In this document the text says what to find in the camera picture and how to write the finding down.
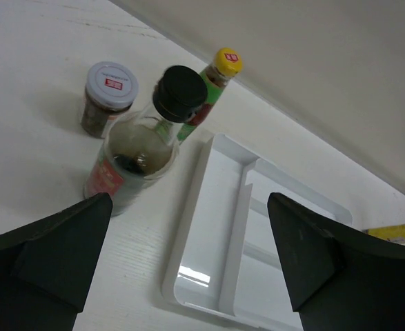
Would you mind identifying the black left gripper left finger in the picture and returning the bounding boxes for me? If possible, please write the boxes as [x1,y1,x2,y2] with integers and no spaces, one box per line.
[0,193,112,330]

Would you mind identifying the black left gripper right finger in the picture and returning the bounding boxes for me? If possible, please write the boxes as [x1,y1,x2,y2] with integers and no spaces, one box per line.
[268,193,405,330]

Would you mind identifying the black cap soy sauce bottle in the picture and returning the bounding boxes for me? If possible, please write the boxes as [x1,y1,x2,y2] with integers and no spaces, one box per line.
[83,65,208,216]

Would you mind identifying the white lid dark sauce jar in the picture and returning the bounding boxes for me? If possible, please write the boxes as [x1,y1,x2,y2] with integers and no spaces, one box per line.
[80,61,139,139]

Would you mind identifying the yellow cap chili sauce bottle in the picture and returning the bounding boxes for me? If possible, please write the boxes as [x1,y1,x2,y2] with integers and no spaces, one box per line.
[177,48,243,143]

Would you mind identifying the small yellow oil bottle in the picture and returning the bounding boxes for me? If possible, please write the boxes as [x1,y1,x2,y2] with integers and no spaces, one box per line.
[362,224,405,244]

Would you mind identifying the white divided plastic tray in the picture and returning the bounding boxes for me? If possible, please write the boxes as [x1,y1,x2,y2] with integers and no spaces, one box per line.
[161,134,353,330]

